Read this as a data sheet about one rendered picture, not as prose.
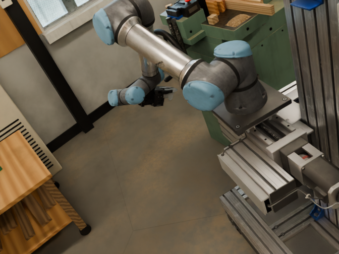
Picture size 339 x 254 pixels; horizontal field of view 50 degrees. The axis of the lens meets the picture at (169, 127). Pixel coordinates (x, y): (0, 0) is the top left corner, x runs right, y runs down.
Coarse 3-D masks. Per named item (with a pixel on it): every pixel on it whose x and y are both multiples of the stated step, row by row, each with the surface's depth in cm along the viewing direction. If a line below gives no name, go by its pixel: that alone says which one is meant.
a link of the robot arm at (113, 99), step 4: (112, 92) 162; (116, 92) 162; (108, 96) 165; (112, 96) 162; (116, 96) 162; (108, 100) 166; (112, 100) 162; (116, 100) 162; (112, 104) 164; (116, 104) 164; (120, 104) 165
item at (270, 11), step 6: (228, 0) 174; (234, 0) 171; (228, 6) 175; (234, 6) 171; (240, 6) 168; (246, 6) 165; (252, 6) 162; (258, 6) 158; (264, 6) 156; (270, 6) 154; (252, 12) 164; (258, 12) 161; (264, 12) 158; (270, 12) 155
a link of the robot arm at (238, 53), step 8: (240, 40) 119; (216, 48) 118; (224, 48) 117; (232, 48) 115; (240, 48) 114; (248, 48) 115; (216, 56) 116; (224, 56) 114; (232, 56) 113; (240, 56) 113; (248, 56) 115; (232, 64) 113; (240, 64) 114; (248, 64) 116; (240, 72) 114; (248, 72) 117; (240, 80) 116; (248, 80) 119
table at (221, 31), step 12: (228, 12) 173; (240, 12) 169; (204, 24) 172; (216, 24) 167; (240, 24) 159; (252, 24) 161; (192, 36) 174; (204, 36) 175; (216, 36) 169; (228, 36) 162; (240, 36) 160
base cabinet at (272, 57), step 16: (256, 48) 180; (272, 48) 187; (288, 48) 193; (256, 64) 184; (272, 64) 191; (288, 64) 198; (272, 80) 195; (288, 80) 203; (208, 112) 227; (208, 128) 242; (224, 144) 237
